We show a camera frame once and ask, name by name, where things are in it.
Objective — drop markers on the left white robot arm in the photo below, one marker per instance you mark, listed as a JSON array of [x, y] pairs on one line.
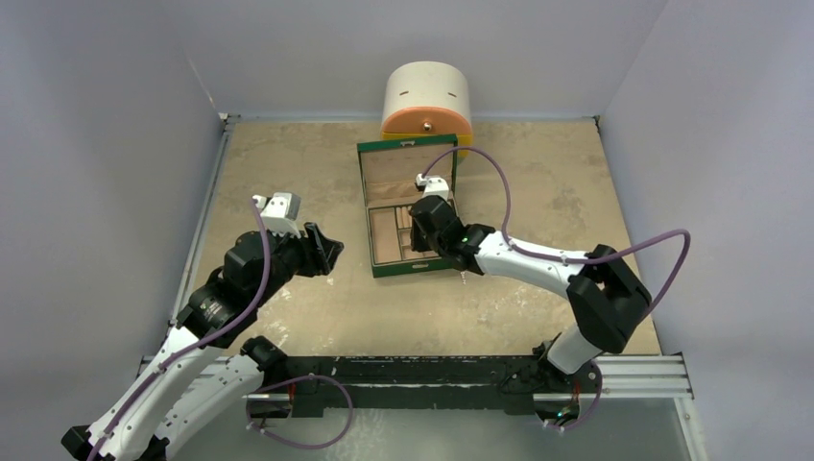
[[168, 402]]

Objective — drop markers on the aluminium frame rail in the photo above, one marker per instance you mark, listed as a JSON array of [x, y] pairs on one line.
[[190, 268]]

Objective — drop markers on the green jewelry box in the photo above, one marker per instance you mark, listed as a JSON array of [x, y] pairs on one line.
[[388, 169]]

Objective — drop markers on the white orange round drawer box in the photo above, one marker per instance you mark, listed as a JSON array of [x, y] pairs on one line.
[[424, 98]]

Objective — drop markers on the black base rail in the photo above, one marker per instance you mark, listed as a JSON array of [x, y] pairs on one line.
[[517, 385]]

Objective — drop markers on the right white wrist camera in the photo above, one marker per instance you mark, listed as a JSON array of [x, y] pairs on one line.
[[433, 185]]

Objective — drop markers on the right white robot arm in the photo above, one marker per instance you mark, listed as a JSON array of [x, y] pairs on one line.
[[607, 298]]

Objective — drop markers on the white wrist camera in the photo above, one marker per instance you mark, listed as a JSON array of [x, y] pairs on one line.
[[279, 213], [433, 185]]

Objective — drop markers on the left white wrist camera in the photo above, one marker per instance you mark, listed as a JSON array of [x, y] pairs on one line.
[[279, 213]]

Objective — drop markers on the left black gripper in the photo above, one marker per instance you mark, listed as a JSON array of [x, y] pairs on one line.
[[319, 258]]

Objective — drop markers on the green jewelry tray insert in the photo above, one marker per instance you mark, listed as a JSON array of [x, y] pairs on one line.
[[391, 236]]

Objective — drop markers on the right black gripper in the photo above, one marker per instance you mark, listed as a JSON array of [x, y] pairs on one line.
[[422, 214]]

